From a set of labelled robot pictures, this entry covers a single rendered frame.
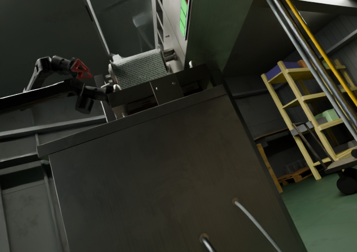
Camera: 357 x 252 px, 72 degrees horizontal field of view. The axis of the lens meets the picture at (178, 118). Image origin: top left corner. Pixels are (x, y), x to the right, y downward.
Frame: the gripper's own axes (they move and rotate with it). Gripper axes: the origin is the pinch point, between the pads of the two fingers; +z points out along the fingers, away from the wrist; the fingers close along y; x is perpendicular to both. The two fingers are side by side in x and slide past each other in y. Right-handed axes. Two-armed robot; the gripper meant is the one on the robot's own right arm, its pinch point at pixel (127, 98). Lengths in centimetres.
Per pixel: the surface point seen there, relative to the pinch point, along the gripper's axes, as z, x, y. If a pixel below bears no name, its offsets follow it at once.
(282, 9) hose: 47, 9, 56
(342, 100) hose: 61, -14, 56
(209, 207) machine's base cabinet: 38, -41, 26
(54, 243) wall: -124, -126, -296
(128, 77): -1.5, 10.7, 0.2
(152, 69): 8.6, 16.4, 0.3
